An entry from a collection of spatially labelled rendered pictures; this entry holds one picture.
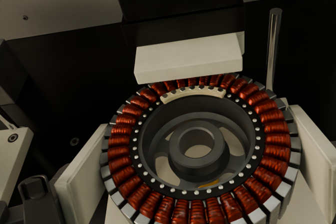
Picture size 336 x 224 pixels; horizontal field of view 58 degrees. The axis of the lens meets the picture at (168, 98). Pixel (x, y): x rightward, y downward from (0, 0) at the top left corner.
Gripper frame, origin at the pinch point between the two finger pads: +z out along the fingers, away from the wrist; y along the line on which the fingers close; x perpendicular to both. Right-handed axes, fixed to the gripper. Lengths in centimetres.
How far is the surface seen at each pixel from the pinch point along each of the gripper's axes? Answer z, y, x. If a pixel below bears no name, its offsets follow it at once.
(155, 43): 1.9, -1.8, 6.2
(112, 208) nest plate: 2.0, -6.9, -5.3
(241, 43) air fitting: 13.5, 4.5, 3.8
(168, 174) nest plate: 4.1, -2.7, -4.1
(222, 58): 0.3, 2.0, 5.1
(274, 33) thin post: 5.7, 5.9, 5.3
